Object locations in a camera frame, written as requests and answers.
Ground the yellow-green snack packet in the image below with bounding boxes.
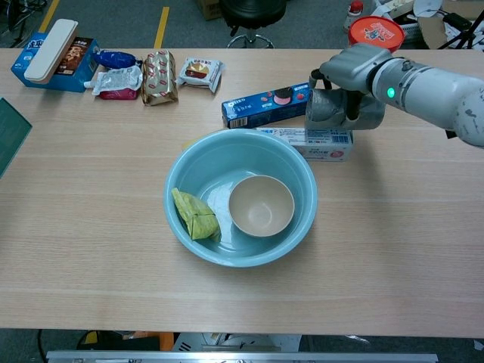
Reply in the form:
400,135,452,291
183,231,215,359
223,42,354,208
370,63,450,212
171,188,222,244

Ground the blue chocolate snack box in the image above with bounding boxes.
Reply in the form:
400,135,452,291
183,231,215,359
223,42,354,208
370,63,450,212
10,30,101,94

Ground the orange instant noodle cup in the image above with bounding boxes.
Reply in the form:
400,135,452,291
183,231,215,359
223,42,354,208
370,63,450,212
347,15,406,52

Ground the light blue plastic basin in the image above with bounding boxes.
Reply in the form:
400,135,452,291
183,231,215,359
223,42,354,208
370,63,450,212
163,128,319,269

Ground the aluminium frame rail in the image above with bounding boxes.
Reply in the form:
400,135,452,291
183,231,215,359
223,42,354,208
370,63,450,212
45,349,439,363

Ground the blue snack pouch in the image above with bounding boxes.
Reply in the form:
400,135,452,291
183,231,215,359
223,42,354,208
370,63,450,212
92,49,144,70

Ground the white biscuit packet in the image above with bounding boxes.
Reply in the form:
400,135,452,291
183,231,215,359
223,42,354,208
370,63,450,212
175,57,225,95

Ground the grey garbage bag roll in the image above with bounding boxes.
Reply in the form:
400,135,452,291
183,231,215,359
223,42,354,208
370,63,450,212
304,75,386,132

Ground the black round stool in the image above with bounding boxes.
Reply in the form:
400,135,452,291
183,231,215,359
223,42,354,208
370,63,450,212
219,0,287,49

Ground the red-capped white bottle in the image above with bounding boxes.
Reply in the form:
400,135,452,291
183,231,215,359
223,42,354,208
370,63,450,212
343,0,365,33

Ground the cream oblong cutlery case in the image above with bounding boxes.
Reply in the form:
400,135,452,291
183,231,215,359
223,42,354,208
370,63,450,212
23,18,79,84

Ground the gold wafer packet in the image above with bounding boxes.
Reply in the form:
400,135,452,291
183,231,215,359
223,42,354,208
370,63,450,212
140,49,179,107

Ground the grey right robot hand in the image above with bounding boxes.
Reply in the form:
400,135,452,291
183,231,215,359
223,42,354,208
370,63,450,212
309,42,394,122

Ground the flat brown cardboard piece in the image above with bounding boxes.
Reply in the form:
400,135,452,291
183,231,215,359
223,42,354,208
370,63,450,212
417,17,451,50

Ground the beige round bowl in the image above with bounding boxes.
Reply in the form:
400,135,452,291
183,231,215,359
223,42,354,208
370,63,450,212
228,175,296,238

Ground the red flat packet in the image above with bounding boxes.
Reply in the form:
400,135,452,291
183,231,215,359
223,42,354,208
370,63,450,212
98,87,140,101

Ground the white toothpaste box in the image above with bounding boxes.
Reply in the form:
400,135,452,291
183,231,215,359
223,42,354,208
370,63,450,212
256,127,355,163

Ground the brown cardboard box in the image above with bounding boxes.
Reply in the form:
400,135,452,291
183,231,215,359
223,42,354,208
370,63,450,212
194,0,224,21

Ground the blue Oreo cookie box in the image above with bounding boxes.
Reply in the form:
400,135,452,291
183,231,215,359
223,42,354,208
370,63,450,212
221,82,315,129

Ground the green cutting mat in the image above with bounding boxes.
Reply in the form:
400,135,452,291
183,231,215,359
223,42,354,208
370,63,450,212
0,97,33,178

